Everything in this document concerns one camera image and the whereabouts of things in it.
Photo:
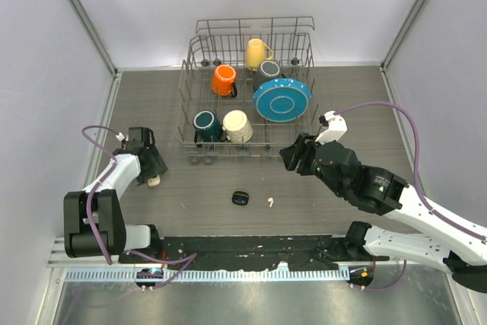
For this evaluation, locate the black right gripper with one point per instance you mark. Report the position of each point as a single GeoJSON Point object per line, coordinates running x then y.
{"type": "Point", "coordinates": [303, 147]}

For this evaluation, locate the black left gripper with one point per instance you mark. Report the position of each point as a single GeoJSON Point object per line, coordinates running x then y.
{"type": "Point", "coordinates": [157, 167]}

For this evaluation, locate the white earbud charging case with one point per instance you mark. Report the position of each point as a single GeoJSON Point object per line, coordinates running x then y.
{"type": "Point", "coordinates": [154, 181]}

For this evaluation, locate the black earbud charging case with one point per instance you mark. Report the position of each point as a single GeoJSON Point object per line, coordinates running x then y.
{"type": "Point", "coordinates": [240, 198]}

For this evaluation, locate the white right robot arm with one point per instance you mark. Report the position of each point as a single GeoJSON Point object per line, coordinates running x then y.
{"type": "Point", "coordinates": [444, 240]}

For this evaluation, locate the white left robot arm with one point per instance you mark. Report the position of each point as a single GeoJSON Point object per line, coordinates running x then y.
{"type": "Point", "coordinates": [93, 219]}

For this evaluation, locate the blue dotted plate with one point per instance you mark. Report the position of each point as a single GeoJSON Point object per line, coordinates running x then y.
{"type": "Point", "coordinates": [282, 100]}

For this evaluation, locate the dark green mug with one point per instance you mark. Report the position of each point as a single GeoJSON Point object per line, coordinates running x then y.
{"type": "Point", "coordinates": [207, 127]}

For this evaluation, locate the cream white mug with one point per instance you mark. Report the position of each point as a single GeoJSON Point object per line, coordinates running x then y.
{"type": "Point", "coordinates": [237, 126]}

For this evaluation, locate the grey mug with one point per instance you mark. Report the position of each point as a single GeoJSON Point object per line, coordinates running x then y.
{"type": "Point", "coordinates": [267, 71]}

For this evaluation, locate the orange mug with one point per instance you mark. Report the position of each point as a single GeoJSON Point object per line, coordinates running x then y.
{"type": "Point", "coordinates": [224, 81]}

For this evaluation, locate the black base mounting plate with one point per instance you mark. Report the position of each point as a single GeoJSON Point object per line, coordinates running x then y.
{"type": "Point", "coordinates": [258, 253]}

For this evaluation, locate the yellow mug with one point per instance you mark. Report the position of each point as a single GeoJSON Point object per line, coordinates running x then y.
{"type": "Point", "coordinates": [257, 52]}

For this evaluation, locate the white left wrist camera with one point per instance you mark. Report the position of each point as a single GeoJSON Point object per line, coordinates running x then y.
{"type": "Point", "coordinates": [123, 138]}

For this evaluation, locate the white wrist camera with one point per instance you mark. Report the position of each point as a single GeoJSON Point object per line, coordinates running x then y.
{"type": "Point", "coordinates": [123, 138]}
{"type": "Point", "coordinates": [332, 127]}

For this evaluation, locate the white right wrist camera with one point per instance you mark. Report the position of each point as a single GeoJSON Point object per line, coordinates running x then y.
{"type": "Point", "coordinates": [332, 127]}

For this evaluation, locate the grey wire dish rack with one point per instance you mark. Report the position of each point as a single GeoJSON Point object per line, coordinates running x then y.
{"type": "Point", "coordinates": [224, 41]}

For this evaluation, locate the white slotted cable duct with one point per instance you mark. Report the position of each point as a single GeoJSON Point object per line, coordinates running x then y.
{"type": "Point", "coordinates": [138, 274]}

